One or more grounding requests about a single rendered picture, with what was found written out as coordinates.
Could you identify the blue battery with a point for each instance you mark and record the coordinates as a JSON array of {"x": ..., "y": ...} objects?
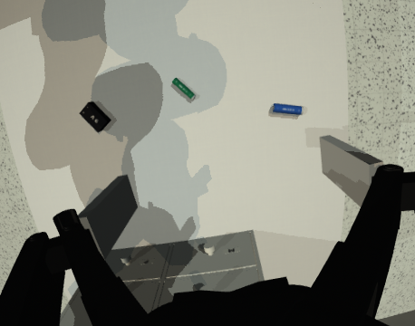
[{"x": 289, "y": 109}]

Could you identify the green aaa battery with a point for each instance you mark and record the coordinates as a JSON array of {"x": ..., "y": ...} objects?
[{"x": 184, "y": 88}]

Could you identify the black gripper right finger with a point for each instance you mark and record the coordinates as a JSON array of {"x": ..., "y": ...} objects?
[{"x": 354, "y": 275}]

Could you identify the small grey chest of drawers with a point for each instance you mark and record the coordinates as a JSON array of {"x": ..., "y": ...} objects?
[{"x": 166, "y": 267}]

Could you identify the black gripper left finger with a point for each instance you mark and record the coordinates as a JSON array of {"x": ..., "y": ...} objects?
[{"x": 32, "y": 295}]

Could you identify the black nine-volt battery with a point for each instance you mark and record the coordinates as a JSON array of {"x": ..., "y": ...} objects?
[{"x": 95, "y": 116}]

